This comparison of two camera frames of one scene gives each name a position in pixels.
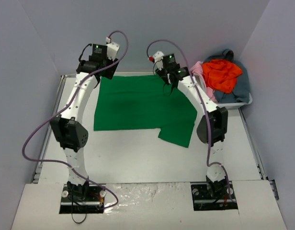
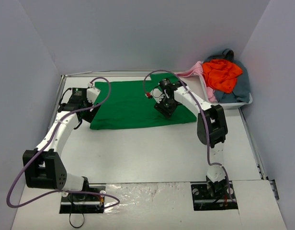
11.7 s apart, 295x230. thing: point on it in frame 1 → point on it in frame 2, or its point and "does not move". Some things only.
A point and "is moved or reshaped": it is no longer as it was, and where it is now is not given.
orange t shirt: (221, 75) does not move
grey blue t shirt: (241, 94) does not move
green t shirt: (145, 102) is moved or reshaped
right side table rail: (257, 155) does not move
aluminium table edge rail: (62, 77) does not move
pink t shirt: (197, 68) does not move
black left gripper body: (111, 70) → (91, 114)
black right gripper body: (168, 78) → (164, 111)
